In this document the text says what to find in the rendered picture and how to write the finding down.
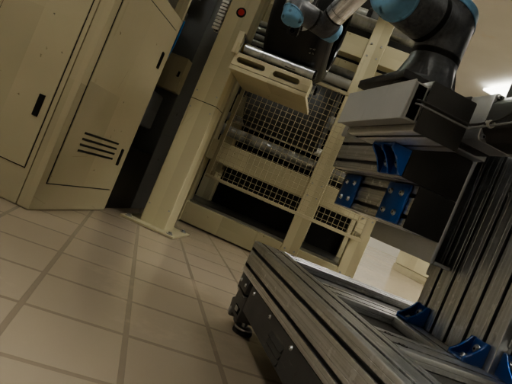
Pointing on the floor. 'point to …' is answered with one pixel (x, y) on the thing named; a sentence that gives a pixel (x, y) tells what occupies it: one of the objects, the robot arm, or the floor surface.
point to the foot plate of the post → (155, 226)
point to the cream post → (200, 117)
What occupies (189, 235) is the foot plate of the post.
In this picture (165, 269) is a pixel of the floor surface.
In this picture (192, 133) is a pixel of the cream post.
